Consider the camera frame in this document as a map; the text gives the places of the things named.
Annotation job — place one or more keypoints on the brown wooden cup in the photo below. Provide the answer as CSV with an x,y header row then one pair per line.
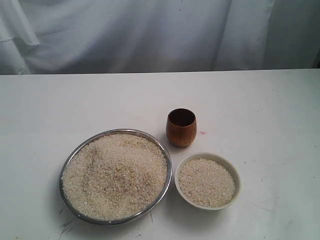
x,y
181,127

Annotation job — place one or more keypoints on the steel basin of rice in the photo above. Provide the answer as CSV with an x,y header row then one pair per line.
x,y
115,177

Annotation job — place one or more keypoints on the white bowl of rice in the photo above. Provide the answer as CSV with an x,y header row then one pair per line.
x,y
207,181

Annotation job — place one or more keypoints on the white cloth backdrop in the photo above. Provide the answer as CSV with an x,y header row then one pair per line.
x,y
145,36

